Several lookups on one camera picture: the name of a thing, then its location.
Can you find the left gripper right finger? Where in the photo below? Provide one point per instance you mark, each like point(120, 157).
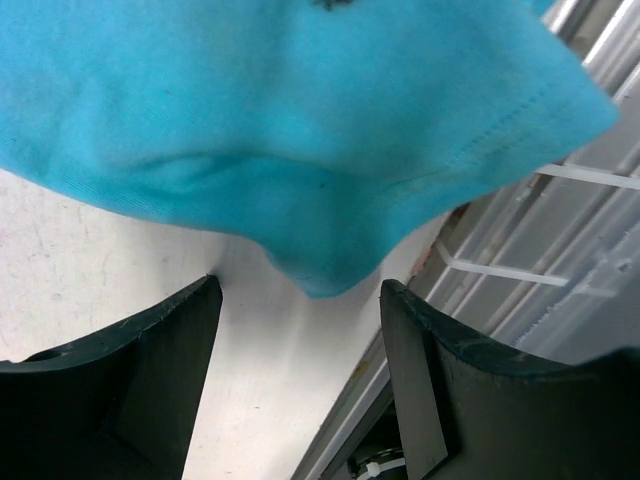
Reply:
point(470, 407)

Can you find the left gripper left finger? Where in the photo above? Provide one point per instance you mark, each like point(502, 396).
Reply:
point(120, 403)

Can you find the cyan t shirt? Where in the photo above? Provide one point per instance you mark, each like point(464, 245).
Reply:
point(324, 131)

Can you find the aluminium frame rail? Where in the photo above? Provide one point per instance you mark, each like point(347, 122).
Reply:
point(530, 264)

